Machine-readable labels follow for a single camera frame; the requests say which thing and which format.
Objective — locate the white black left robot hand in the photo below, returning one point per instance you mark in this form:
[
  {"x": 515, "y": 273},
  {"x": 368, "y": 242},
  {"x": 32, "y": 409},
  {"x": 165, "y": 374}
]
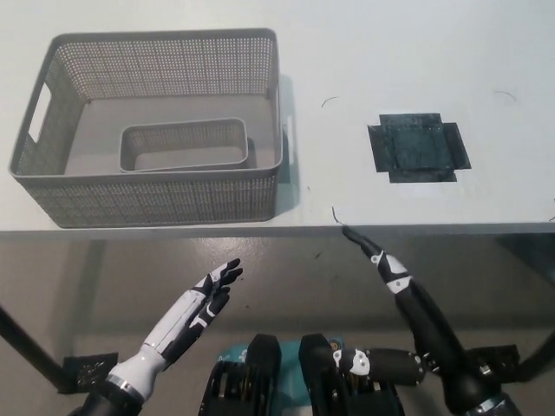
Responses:
[{"x": 178, "y": 320}]

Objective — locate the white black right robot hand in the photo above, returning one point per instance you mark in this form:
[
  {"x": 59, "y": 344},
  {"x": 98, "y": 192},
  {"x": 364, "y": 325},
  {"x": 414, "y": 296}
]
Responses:
[{"x": 438, "y": 338}]

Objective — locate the small grey perforated basket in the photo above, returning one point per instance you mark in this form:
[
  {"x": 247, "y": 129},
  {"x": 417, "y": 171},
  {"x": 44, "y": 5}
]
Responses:
[{"x": 186, "y": 156}]

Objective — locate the black teal robot body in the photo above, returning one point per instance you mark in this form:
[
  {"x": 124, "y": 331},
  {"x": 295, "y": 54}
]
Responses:
[{"x": 264, "y": 372}]

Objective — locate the black table leg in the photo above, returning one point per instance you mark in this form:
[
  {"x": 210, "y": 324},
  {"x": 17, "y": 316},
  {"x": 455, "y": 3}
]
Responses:
[
  {"x": 30, "y": 349},
  {"x": 539, "y": 353}
]

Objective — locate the large grey perforated basket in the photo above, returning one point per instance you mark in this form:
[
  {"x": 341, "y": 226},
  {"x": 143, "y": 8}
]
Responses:
[{"x": 86, "y": 203}]

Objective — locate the large black tape patch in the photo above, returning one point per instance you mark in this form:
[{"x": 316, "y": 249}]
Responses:
[{"x": 418, "y": 147}]

